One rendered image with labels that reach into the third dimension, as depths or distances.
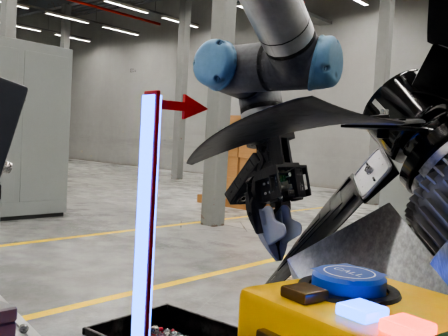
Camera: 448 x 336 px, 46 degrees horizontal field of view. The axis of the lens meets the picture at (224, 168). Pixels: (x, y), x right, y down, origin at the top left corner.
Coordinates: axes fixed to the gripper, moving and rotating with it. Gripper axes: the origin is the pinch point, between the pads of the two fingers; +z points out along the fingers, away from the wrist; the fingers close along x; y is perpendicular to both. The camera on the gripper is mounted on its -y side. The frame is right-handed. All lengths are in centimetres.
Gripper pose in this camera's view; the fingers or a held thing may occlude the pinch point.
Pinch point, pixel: (275, 253)
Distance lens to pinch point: 91.1
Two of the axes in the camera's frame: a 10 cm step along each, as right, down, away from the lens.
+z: 1.3, 9.7, -1.8
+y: 5.9, -2.2, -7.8
